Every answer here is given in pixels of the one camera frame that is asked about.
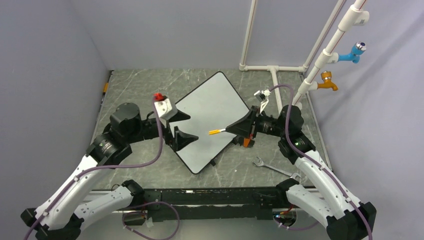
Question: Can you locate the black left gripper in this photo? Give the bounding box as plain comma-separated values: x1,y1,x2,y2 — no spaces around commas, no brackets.
126,109,199,151

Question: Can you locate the orange tap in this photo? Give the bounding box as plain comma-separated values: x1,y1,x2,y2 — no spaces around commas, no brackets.
317,71,338,91

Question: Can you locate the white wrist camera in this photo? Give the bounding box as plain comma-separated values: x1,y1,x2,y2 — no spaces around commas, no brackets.
253,89,271,114
153,93,178,121

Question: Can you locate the white PVC pipe frame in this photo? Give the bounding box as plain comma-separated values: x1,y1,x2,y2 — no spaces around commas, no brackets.
239,0,370,108

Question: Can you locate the blue tap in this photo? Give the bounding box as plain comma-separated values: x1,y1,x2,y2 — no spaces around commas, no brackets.
337,42,367,64

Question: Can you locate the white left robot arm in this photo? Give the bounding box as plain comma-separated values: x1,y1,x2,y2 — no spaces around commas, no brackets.
20,99,198,240

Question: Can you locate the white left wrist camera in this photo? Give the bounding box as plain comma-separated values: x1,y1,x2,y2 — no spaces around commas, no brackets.
153,93,178,121

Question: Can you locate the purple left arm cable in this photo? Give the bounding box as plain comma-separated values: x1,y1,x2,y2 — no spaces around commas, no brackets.
23,97,181,240

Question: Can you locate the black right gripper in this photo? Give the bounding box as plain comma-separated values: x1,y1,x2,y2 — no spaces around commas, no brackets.
225,106,288,140

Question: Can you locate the yellow marker cap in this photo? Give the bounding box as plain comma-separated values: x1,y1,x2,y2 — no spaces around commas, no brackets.
208,129,221,135

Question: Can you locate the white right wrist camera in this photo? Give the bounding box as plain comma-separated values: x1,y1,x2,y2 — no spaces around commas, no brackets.
253,89,271,114

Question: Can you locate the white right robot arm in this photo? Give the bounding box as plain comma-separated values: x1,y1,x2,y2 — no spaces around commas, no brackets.
225,105,377,240

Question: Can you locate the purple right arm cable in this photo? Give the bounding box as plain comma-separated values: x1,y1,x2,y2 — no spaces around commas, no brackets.
264,83,375,240

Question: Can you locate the orange-black pen at wall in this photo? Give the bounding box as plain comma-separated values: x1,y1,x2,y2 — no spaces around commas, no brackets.
101,70,114,104

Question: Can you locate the silver open-end wrench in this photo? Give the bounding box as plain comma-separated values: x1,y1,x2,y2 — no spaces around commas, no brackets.
252,157,301,181

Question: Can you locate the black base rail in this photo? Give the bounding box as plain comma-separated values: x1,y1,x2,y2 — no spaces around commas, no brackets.
124,186,298,222

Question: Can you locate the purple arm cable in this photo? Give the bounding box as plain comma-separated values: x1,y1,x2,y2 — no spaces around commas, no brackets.
264,83,375,240
23,97,181,240

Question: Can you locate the white whiteboard black frame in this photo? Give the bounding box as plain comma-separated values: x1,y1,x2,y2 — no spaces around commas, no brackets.
170,71,249,174

